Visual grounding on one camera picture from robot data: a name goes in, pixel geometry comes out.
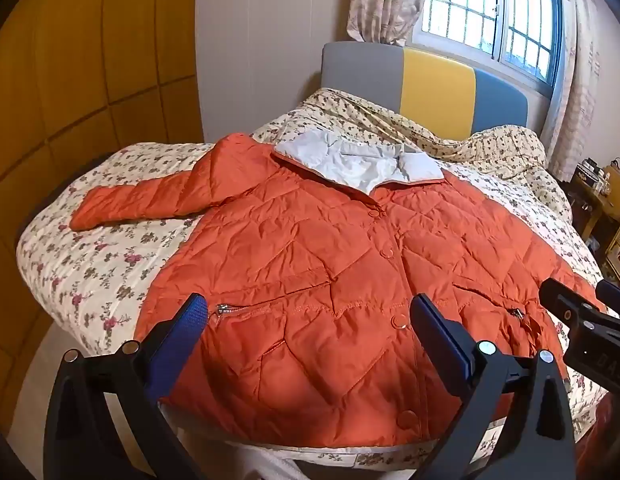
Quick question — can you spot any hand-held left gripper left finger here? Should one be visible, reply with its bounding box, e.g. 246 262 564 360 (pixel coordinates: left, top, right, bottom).
42 292 209 480

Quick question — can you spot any pink floral quilt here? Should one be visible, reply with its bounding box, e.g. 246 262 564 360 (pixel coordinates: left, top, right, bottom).
16 141 611 467

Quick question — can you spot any long patterned curtain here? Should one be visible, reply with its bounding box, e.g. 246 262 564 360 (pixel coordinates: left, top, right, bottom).
538 0 609 182

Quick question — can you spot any orange quilted jacket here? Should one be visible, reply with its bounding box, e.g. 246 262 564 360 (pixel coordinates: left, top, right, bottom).
70 131 608 448

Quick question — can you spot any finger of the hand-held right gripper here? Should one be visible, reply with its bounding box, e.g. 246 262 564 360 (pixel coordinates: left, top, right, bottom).
596 280 620 318
538 277 601 330

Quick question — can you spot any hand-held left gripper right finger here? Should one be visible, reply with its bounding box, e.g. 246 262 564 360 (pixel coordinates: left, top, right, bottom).
409 293 577 480

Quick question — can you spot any short patterned curtain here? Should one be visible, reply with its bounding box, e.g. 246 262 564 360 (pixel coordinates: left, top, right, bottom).
346 0 437 44

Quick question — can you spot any wooden wardrobe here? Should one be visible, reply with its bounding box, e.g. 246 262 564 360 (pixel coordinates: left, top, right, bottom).
0 0 207 291

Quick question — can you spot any dark box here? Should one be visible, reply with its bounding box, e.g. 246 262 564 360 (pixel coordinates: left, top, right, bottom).
574 159 604 184

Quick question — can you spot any small-flowered yellow blanket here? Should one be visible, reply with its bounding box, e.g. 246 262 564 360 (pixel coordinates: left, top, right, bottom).
251 87 573 222

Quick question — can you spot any grey and yellow headboard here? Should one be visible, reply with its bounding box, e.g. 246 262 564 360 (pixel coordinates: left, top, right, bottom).
321 41 529 139

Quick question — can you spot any barred window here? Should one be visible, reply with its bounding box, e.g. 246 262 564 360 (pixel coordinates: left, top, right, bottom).
412 0 566 97

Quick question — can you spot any wooden bedside table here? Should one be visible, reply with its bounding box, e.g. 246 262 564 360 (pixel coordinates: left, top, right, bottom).
564 161 620 281

